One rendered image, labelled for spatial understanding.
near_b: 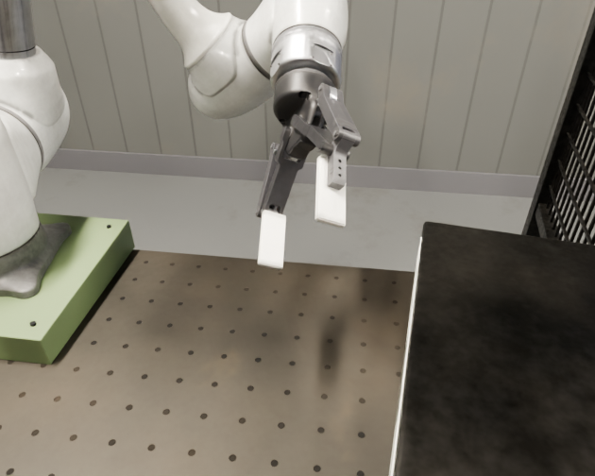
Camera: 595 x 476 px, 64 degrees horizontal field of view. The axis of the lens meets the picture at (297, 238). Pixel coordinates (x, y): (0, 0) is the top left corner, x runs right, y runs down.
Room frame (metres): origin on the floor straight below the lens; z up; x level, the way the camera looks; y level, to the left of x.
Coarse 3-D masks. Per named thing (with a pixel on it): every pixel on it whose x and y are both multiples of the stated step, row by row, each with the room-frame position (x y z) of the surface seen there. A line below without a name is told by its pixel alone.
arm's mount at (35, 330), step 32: (96, 224) 0.73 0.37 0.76; (128, 224) 0.74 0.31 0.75; (64, 256) 0.64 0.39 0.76; (96, 256) 0.64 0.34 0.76; (64, 288) 0.56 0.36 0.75; (96, 288) 0.60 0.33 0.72; (0, 320) 0.49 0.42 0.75; (32, 320) 0.49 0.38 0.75; (64, 320) 0.51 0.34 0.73; (0, 352) 0.46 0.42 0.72; (32, 352) 0.46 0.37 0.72
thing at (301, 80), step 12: (288, 72) 0.57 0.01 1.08; (300, 72) 0.56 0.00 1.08; (312, 72) 0.56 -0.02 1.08; (276, 84) 0.57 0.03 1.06; (288, 84) 0.55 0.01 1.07; (300, 84) 0.54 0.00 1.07; (312, 84) 0.54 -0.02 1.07; (276, 96) 0.55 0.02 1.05; (288, 96) 0.54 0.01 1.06; (300, 96) 0.54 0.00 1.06; (312, 96) 0.53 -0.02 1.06; (276, 108) 0.55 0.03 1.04; (288, 108) 0.55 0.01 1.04; (300, 108) 0.54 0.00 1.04; (312, 108) 0.51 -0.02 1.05; (288, 120) 0.56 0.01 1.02; (312, 120) 0.51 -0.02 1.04; (324, 120) 0.51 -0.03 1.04; (288, 144) 0.52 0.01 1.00; (300, 144) 0.50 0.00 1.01; (312, 144) 0.50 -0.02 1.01; (300, 156) 0.51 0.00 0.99
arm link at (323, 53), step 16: (288, 32) 0.61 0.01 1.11; (304, 32) 0.60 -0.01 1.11; (320, 32) 0.61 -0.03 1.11; (272, 48) 0.62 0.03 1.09; (288, 48) 0.59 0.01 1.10; (304, 48) 0.58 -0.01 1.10; (320, 48) 0.59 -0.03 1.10; (336, 48) 0.61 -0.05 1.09; (272, 64) 0.61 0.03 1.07; (288, 64) 0.57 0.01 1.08; (304, 64) 0.57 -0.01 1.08; (320, 64) 0.57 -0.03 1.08; (336, 64) 0.59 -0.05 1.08; (272, 80) 0.59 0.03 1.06; (336, 80) 0.58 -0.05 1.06
